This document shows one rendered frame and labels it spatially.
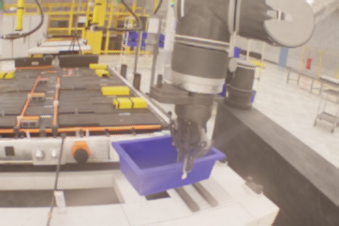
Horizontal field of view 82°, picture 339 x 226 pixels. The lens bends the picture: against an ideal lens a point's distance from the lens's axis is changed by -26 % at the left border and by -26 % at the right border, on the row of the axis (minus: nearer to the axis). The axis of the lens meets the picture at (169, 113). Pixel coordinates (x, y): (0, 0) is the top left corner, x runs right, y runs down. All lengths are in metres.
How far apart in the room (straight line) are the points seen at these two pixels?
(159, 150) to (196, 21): 0.37
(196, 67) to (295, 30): 0.20
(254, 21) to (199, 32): 0.10
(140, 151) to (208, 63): 0.31
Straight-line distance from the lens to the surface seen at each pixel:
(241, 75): 1.88
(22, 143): 0.98
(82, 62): 2.50
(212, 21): 0.44
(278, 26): 0.43
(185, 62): 0.45
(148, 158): 0.67
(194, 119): 0.48
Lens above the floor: 1.41
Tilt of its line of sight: 19 degrees down
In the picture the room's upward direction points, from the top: 7 degrees clockwise
